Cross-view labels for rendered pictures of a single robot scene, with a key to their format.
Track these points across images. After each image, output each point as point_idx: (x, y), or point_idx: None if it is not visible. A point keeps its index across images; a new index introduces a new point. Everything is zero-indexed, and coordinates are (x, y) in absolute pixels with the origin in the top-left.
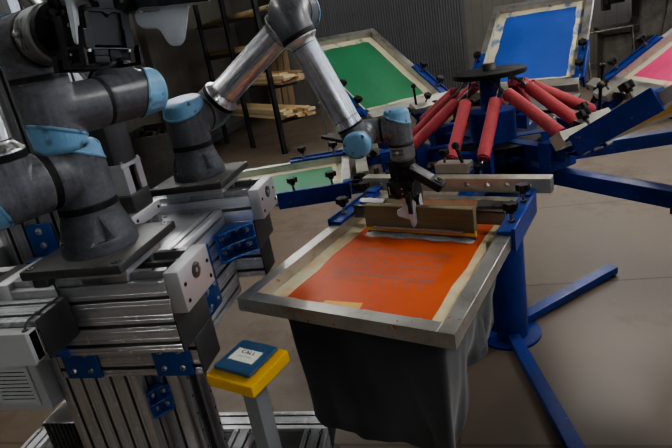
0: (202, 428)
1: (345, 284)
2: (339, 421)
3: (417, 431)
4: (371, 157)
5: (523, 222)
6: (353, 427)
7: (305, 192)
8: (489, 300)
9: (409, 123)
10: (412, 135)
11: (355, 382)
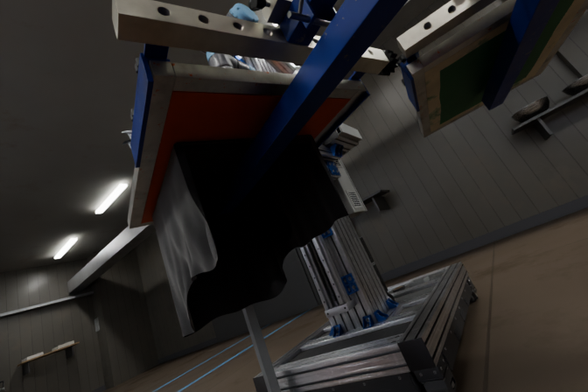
0: (309, 265)
1: None
2: (272, 290)
3: (209, 304)
4: None
5: (135, 128)
6: (262, 295)
7: (407, 89)
8: (181, 219)
9: (207, 60)
10: (213, 66)
11: (236, 255)
